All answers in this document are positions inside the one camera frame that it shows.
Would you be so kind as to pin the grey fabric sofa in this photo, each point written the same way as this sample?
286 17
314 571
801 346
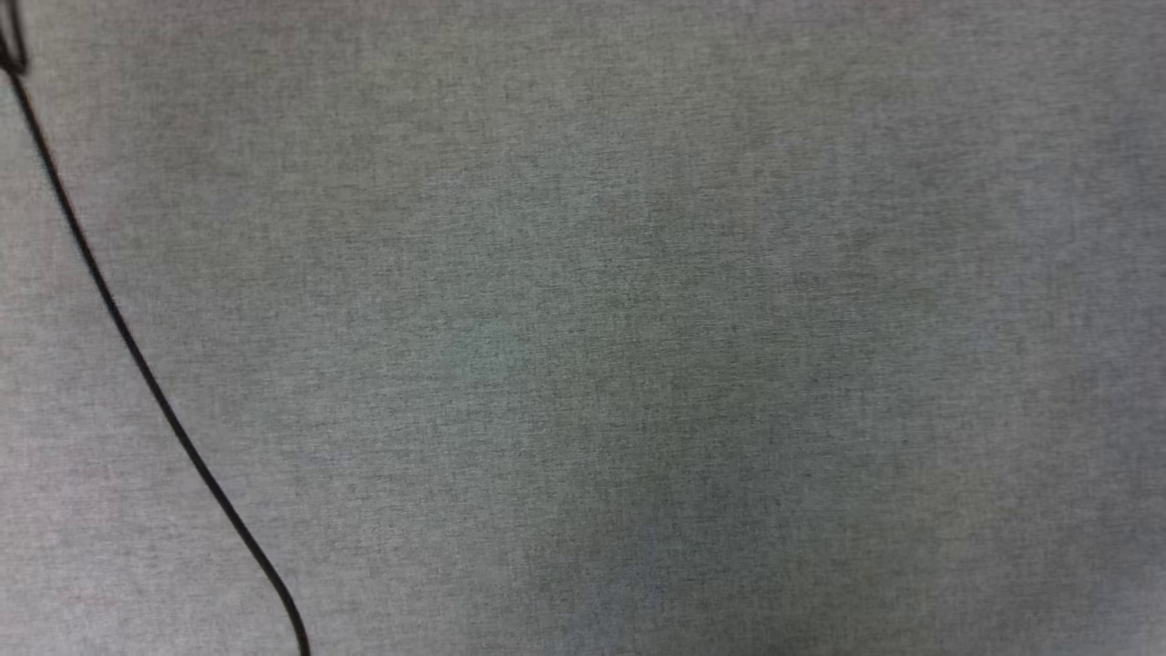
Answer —
638 346

